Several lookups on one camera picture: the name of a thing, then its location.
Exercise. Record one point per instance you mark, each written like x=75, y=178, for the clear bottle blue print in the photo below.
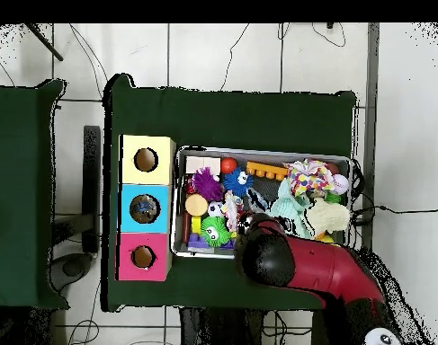
x=257, y=199

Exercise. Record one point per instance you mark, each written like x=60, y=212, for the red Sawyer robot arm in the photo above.
x=323, y=266

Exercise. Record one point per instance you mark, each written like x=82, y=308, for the shallow mesh bin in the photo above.
x=204, y=252

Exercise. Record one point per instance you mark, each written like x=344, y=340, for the wooden box with three holes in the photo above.
x=146, y=176

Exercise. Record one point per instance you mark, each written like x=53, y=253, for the purple spiky ball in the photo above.
x=207, y=185

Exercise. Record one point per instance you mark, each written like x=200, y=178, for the small soccer ball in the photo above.
x=215, y=208

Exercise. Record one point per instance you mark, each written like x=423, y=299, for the blue spiky ball with eyes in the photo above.
x=237, y=181

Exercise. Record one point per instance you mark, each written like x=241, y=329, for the smooth orange ball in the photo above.
x=228, y=165

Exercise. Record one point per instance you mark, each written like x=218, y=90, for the green spiky ball with eyes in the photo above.
x=213, y=233

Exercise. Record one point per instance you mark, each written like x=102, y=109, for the mint green cloth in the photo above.
x=288, y=206

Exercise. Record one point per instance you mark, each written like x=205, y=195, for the dark green table cloth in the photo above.
x=240, y=118

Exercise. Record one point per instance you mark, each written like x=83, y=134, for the colourful dotted cloth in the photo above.
x=308, y=176

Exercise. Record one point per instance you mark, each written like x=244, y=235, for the white baseball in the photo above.
x=341, y=184

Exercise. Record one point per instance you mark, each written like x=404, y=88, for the black upright stand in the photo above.
x=91, y=179

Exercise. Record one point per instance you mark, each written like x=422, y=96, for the grey rounded floor base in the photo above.
x=73, y=267

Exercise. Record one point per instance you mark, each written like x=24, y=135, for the green covered side table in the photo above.
x=20, y=197

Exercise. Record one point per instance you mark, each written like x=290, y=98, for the black tripod leg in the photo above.
x=46, y=43

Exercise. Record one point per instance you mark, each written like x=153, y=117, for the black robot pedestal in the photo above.
x=211, y=330

